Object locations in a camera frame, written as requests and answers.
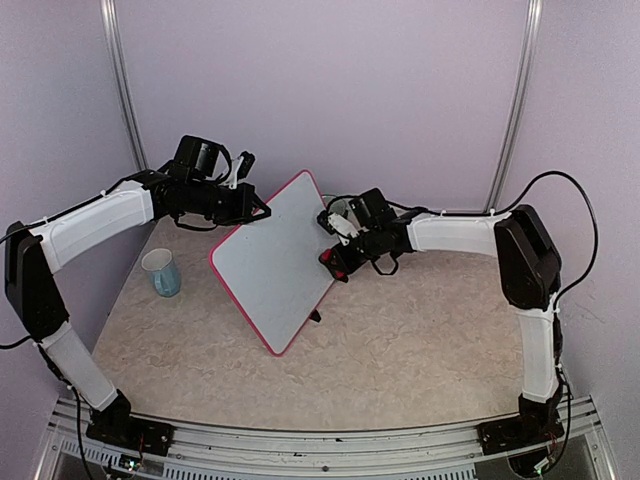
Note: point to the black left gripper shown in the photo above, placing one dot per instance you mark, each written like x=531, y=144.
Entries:
x=243, y=213

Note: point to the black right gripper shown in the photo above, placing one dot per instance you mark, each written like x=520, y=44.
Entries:
x=349, y=266

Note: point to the red black whiteboard eraser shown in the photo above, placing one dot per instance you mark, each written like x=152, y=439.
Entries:
x=332, y=261

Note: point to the pink framed whiteboard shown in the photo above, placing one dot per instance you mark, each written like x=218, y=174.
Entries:
x=270, y=268

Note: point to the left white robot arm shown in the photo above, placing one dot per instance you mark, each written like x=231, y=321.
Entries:
x=202, y=187

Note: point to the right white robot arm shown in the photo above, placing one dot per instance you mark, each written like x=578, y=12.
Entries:
x=374, y=231

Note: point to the teal ceramic bowl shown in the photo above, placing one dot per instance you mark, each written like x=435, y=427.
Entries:
x=337, y=204

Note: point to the light blue ceramic mug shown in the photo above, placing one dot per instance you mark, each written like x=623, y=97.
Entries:
x=161, y=269

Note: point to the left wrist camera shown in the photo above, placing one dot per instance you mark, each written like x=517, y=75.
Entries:
x=241, y=166

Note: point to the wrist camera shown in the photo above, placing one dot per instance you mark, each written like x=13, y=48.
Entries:
x=336, y=224
x=241, y=166

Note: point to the wire whiteboard easel stand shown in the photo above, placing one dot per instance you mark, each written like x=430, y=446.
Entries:
x=315, y=316

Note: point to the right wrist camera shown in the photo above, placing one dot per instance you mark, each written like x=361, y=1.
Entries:
x=336, y=224

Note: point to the right aluminium frame post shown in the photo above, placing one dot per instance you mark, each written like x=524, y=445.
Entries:
x=525, y=65

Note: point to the front aluminium rail base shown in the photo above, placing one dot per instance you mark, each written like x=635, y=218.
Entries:
x=206, y=451

